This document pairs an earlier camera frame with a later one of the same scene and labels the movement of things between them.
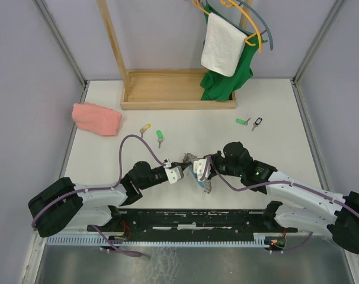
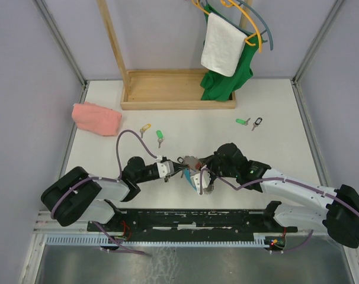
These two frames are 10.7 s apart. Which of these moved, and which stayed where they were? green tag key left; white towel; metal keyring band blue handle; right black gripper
Moved: metal keyring band blue handle
Stayed: green tag key left; right black gripper; white towel
